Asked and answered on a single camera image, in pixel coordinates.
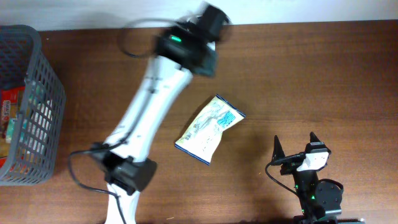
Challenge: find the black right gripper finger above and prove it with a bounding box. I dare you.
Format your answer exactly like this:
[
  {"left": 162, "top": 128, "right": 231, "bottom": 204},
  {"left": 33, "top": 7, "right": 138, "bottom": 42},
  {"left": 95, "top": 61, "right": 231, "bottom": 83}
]
[
  {"left": 271, "top": 135, "right": 285, "bottom": 164},
  {"left": 310, "top": 131, "right": 323, "bottom": 144}
]

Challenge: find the teal tissue pack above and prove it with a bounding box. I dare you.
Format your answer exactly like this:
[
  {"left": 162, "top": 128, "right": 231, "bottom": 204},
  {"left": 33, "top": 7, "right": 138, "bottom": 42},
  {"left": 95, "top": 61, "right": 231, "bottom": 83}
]
[{"left": 5, "top": 118, "right": 17, "bottom": 144}]

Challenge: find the orange spaghetti packet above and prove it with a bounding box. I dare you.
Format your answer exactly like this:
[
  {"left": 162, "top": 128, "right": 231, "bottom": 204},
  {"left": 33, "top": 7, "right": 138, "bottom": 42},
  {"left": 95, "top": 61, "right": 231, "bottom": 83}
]
[{"left": 1, "top": 86, "right": 25, "bottom": 167}]

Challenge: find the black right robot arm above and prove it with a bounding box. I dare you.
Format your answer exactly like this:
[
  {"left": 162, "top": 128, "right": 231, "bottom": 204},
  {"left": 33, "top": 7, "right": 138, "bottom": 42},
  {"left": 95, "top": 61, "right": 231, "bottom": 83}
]
[{"left": 265, "top": 132, "right": 365, "bottom": 224}]

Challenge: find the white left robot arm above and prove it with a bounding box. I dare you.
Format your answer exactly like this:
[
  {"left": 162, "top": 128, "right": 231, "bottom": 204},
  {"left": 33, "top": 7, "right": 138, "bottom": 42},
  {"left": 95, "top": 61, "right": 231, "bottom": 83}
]
[{"left": 89, "top": 4, "right": 229, "bottom": 223}]

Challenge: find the grey plastic mesh basket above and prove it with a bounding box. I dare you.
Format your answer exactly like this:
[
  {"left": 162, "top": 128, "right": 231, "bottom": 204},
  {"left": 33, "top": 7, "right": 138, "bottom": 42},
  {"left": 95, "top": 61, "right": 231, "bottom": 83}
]
[{"left": 1, "top": 25, "right": 67, "bottom": 186}]

